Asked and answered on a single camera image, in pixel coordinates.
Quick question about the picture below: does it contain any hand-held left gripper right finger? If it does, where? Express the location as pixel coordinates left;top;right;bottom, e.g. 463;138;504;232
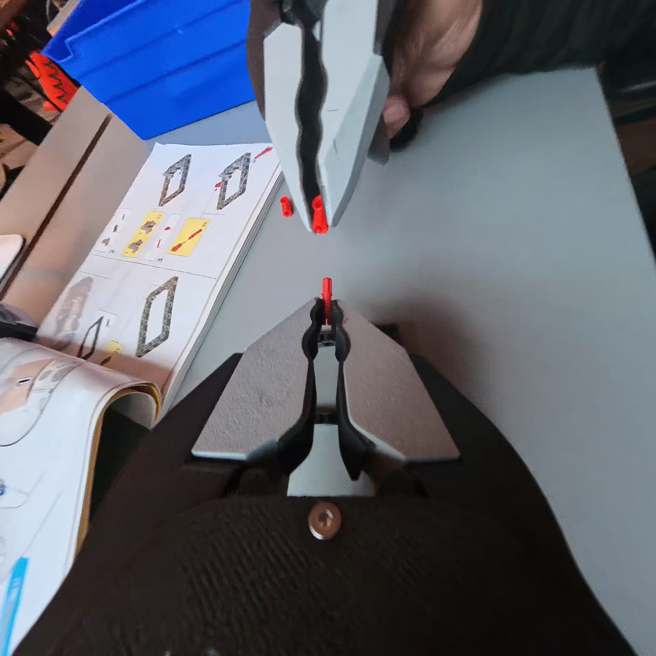
331;300;461;481

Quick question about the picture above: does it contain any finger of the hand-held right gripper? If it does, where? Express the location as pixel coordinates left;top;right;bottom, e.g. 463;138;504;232
312;0;396;229
262;22;321;234

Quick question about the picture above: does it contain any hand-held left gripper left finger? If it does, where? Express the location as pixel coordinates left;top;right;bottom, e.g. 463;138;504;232
191;298;325;476

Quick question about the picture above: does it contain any black rectangular lego frame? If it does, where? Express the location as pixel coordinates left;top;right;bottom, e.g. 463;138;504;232
314;322;401;427

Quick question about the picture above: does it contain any lego instruction booklet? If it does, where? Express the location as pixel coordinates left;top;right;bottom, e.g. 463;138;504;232
0;142;286;654

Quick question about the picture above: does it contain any person's right forearm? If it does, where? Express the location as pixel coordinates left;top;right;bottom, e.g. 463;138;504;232
425;0;656;109

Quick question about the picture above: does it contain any person's right hand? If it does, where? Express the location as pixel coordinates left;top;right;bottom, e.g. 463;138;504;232
383;0;486;138

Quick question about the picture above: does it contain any blue plastic bin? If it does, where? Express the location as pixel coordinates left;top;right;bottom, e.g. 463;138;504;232
41;0;257;140

